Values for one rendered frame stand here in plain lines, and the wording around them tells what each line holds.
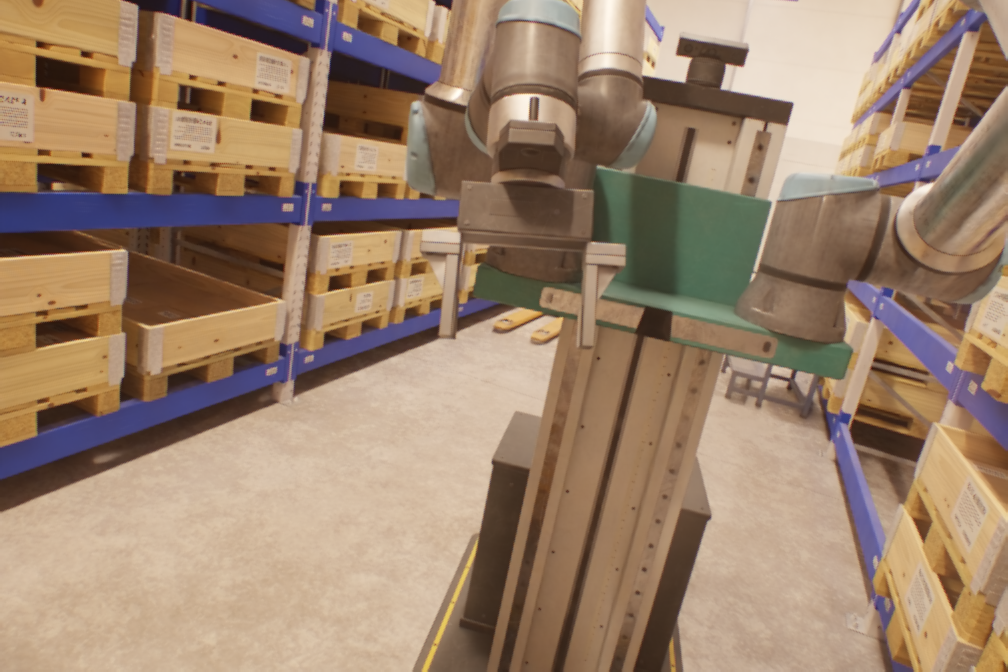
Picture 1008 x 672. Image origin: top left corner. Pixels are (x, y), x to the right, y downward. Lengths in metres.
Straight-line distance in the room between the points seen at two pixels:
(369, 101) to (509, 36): 3.83
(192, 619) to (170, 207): 1.57
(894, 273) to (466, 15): 0.79
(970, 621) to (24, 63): 3.16
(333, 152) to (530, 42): 2.91
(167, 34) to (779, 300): 2.39
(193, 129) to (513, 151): 2.41
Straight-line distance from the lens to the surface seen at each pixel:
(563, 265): 1.09
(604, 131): 0.79
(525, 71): 0.64
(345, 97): 4.60
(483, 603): 1.83
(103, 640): 2.37
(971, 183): 0.94
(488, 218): 0.59
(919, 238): 1.08
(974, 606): 2.06
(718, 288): 1.24
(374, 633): 2.32
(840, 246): 1.11
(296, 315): 3.61
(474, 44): 1.03
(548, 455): 1.40
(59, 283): 2.70
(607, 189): 1.21
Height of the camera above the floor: 1.58
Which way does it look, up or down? 13 degrees down
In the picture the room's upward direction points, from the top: 11 degrees clockwise
